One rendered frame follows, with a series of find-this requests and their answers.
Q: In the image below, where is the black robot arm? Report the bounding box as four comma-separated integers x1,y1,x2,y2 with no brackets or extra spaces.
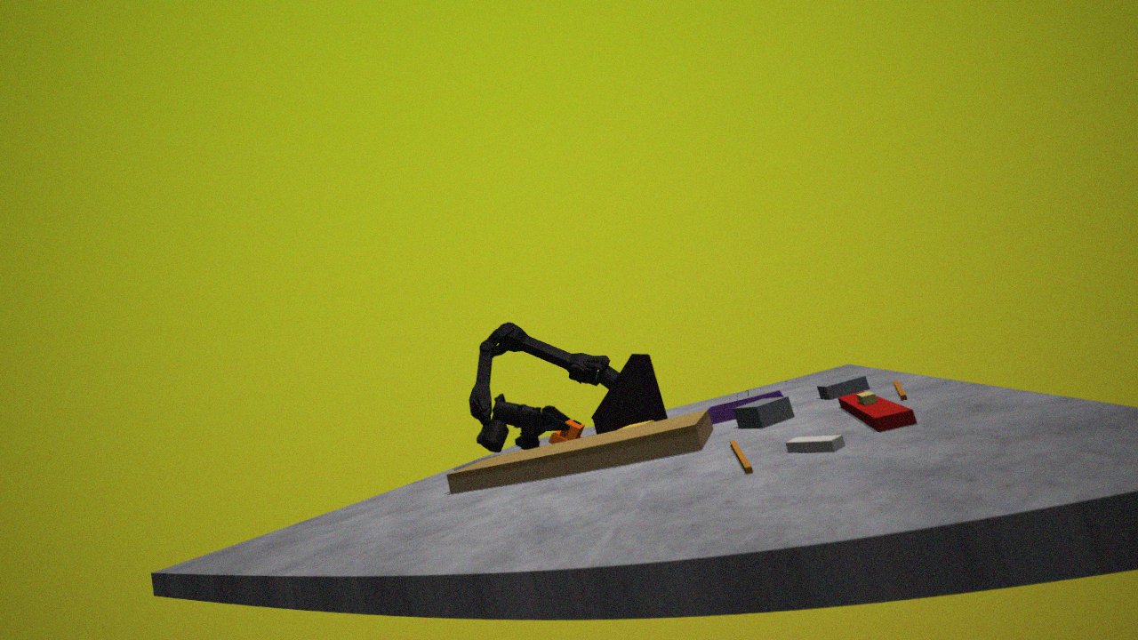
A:
469,322,619,452

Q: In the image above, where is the red flat block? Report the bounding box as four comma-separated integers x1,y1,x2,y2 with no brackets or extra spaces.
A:
838,391,917,432

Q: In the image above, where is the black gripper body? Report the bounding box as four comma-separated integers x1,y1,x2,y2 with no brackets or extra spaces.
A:
511,404,554,437

